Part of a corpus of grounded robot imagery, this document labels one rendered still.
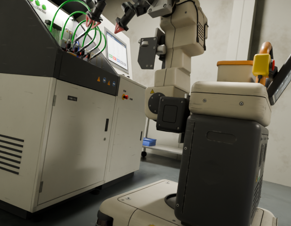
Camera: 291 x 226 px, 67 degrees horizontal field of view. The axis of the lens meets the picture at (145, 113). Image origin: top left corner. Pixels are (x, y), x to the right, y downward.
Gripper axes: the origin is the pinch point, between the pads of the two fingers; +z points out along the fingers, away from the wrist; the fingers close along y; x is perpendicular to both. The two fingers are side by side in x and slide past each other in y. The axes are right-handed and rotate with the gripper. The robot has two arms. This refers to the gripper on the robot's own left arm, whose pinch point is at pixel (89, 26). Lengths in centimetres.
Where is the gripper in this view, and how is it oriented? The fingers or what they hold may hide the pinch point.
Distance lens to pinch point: 171.1
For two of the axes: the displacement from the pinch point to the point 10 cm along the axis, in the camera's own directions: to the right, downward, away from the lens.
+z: -5.7, 6.5, 5.0
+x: 5.8, 7.5, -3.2
